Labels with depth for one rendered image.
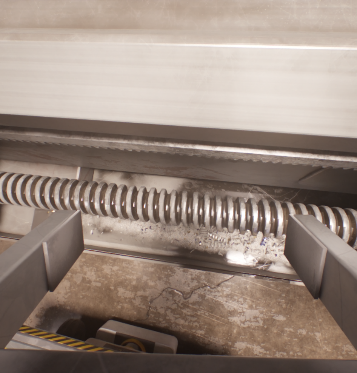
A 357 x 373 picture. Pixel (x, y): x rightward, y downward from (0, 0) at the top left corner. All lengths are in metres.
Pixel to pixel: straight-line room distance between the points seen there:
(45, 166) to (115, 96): 0.48
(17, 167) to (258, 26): 0.60
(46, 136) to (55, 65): 0.10
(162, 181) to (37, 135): 0.37
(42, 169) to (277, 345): 0.92
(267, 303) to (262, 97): 0.92
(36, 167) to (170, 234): 0.34
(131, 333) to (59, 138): 0.79
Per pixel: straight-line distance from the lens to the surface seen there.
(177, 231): 0.61
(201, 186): 0.61
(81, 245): 0.17
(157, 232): 0.62
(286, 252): 0.17
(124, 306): 1.11
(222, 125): 0.19
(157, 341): 0.98
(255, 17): 0.23
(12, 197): 0.36
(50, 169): 0.66
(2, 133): 0.34
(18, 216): 0.77
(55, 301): 1.22
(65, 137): 0.30
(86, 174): 0.65
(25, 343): 0.91
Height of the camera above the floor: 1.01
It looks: 79 degrees down
